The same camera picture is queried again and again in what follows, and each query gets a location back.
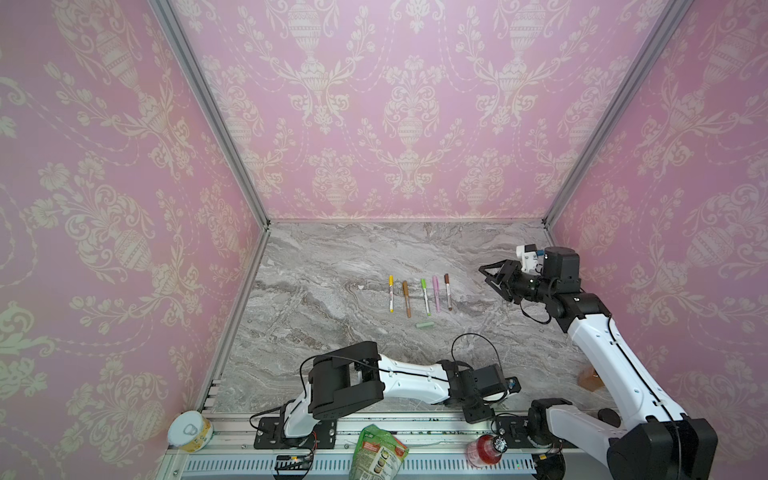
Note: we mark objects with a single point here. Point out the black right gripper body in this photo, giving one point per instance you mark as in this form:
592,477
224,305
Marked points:
511,280

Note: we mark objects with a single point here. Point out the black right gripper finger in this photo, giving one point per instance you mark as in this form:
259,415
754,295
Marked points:
502,283
500,268

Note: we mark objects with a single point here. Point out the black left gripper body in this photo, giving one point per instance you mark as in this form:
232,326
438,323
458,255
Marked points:
473,404

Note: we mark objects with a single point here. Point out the white pen brown tip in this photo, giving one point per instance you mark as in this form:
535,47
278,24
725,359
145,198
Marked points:
448,297

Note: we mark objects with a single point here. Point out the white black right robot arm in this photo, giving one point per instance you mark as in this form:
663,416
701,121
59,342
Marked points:
656,437

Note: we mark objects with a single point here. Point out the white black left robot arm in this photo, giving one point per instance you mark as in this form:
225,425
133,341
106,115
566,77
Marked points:
347,380

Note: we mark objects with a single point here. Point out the red emergency stop button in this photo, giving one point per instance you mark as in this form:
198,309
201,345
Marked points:
485,451

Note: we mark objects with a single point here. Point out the amber jar black lid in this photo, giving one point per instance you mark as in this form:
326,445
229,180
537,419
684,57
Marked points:
590,380

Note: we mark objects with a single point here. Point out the green snack bag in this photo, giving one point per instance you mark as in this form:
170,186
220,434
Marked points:
378,455

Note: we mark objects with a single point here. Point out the clear jar black lid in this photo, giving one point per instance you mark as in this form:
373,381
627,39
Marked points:
610,417

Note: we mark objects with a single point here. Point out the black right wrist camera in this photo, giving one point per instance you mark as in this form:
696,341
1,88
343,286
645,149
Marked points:
558,267

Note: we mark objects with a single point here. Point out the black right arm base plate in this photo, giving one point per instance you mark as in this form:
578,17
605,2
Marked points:
514,429

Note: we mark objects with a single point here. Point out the aluminium right corner post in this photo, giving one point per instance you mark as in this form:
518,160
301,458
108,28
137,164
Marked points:
666,25

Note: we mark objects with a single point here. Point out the aluminium corner post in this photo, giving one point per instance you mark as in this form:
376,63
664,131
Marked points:
666,25
193,72

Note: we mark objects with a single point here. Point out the aluminium front rail frame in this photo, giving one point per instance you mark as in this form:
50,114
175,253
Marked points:
436,442

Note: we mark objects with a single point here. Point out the aluminium left corner post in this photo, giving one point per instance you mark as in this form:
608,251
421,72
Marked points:
193,72

